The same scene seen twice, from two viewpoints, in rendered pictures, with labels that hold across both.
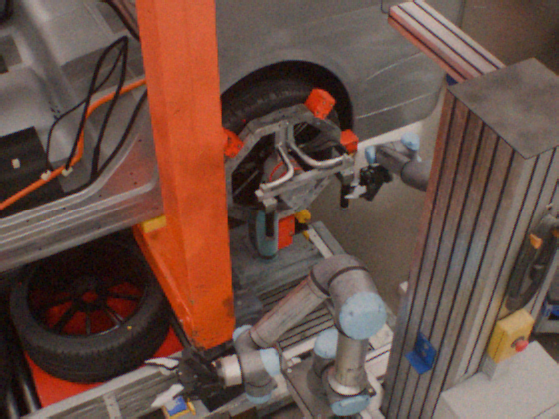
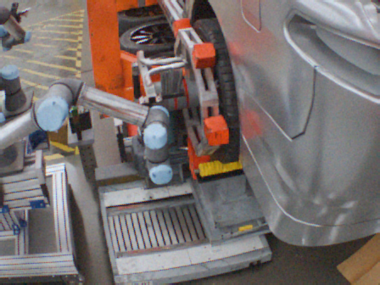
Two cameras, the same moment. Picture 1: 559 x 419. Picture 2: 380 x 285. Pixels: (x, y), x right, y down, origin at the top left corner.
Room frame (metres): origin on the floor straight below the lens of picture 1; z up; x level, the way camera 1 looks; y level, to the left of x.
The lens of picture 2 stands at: (2.80, -1.72, 1.89)
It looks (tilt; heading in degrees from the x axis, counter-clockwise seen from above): 36 degrees down; 108
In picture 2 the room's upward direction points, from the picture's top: 4 degrees counter-clockwise
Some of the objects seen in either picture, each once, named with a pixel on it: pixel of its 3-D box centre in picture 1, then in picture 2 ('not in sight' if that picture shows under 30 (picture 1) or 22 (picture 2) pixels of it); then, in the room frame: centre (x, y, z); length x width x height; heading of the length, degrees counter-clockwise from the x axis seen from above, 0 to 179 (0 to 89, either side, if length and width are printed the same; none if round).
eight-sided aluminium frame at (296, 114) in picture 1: (279, 168); (194, 90); (2.29, -0.02, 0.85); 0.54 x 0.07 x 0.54; 118
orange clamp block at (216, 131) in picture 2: (344, 143); (215, 131); (2.45, -0.30, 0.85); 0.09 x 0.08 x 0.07; 118
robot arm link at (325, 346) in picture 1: (333, 354); (9, 78); (1.31, -0.18, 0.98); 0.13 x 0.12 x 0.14; 14
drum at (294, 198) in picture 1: (287, 179); (178, 92); (2.23, -0.05, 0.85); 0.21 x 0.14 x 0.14; 28
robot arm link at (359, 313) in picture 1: (351, 349); not in sight; (1.19, -0.21, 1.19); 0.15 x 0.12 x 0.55; 14
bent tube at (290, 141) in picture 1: (317, 144); (167, 68); (2.23, -0.17, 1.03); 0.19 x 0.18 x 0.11; 28
